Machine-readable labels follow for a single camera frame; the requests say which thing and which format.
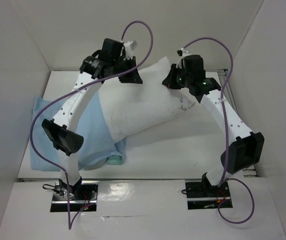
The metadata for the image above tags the white pillow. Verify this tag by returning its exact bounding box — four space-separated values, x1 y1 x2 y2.
98 56 196 143

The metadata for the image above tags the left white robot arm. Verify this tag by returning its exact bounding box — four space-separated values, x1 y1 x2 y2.
41 38 142 200

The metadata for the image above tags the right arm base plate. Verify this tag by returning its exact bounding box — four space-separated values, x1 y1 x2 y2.
181 180 233 210

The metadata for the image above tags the aluminium rail frame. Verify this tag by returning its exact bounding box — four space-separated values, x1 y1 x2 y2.
219 70 264 180

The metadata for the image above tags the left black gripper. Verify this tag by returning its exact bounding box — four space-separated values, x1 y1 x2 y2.
110 55 141 84

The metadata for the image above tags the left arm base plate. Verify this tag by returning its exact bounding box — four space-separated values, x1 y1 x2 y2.
48 181 98 213

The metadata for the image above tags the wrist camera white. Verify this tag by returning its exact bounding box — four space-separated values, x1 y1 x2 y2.
176 48 191 69
124 40 138 60

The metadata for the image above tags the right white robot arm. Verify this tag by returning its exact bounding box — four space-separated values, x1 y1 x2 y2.
162 52 265 196

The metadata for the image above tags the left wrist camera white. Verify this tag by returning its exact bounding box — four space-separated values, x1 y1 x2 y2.
124 40 138 60

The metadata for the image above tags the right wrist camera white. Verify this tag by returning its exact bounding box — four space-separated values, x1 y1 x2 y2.
176 48 191 69

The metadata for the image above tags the blue green pillowcase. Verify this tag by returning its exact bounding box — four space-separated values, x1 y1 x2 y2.
33 93 126 170

